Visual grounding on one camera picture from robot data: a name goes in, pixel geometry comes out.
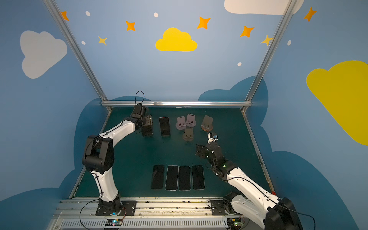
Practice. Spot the wooden round phone stand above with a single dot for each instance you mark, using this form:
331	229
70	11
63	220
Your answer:
207	123

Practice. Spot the purple phone back middle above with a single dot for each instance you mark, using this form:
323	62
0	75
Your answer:
165	126

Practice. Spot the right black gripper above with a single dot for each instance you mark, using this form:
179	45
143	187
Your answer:
206	151

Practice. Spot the right aluminium frame post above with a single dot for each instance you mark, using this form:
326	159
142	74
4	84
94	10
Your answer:
280	30

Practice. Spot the black phone far left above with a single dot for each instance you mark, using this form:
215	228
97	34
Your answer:
147	126

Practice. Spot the grey round stand blue phone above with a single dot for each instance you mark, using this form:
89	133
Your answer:
188	134

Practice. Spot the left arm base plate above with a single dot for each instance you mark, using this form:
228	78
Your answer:
127	208

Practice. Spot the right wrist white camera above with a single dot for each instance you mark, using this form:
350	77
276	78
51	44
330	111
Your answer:
212	137

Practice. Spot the left green circuit board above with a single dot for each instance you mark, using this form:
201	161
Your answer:
114	222

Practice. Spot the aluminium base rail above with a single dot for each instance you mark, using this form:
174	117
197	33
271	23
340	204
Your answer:
151	213

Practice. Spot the black phone wooden stand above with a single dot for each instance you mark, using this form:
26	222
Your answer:
184	178

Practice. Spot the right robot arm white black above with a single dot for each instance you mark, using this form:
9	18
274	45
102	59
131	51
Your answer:
260	206

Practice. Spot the grey phone stand emptied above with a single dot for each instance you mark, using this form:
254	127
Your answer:
181	123

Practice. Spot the white phone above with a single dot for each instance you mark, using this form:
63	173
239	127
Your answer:
172	178

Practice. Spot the green circuit board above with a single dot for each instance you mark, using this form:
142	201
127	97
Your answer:
114	222
234	224

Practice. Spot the dark phone grey stand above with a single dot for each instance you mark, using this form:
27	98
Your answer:
157	177

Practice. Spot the left aluminium frame post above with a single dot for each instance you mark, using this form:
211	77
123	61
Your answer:
62	24

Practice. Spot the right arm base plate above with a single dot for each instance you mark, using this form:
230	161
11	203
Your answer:
221	208

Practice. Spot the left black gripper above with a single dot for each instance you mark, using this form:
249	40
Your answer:
146	124

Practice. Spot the aluminium frame post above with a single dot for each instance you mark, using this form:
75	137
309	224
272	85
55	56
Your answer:
280	30
62	24

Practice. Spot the right green circuit board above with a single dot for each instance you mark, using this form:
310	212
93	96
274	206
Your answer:
234	224

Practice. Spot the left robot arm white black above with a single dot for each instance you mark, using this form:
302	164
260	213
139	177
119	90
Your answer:
99	157

